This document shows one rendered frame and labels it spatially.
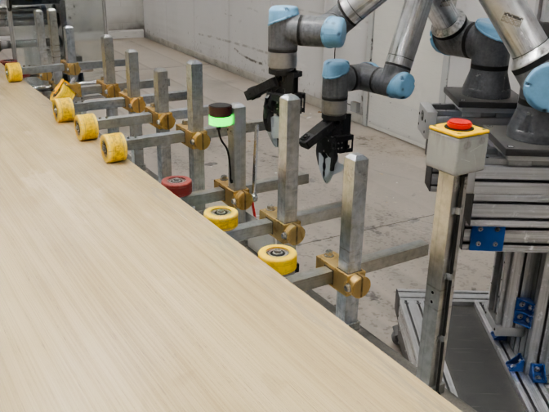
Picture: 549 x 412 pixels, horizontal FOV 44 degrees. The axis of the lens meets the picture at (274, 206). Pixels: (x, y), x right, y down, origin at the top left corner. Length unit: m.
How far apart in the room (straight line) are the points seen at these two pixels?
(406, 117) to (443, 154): 4.32
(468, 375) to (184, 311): 1.32
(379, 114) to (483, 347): 3.51
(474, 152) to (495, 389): 1.26
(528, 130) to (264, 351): 0.99
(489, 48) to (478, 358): 1.01
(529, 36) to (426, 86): 3.64
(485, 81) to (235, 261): 1.17
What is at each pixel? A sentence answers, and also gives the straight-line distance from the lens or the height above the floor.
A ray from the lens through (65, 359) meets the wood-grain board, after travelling 1.12.
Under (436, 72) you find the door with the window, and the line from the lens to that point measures 5.18.
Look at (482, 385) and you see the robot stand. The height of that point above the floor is 0.21.
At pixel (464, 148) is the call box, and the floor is 1.20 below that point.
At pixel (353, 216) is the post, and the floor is 0.98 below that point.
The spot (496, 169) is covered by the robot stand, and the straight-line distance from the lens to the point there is 1.81.
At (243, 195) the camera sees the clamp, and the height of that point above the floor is 0.86.
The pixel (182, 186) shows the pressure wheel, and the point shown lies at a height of 0.90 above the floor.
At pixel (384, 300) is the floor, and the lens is 3.13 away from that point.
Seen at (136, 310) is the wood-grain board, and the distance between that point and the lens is 1.23.
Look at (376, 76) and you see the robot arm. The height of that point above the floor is 1.14.
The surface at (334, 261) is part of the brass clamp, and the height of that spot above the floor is 0.85.
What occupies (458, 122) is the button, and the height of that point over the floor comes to 1.23.
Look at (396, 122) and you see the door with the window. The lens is 5.58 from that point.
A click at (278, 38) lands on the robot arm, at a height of 1.27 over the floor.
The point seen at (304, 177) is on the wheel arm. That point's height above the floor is 0.85.
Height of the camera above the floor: 1.51
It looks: 22 degrees down
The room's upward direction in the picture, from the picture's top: 1 degrees clockwise
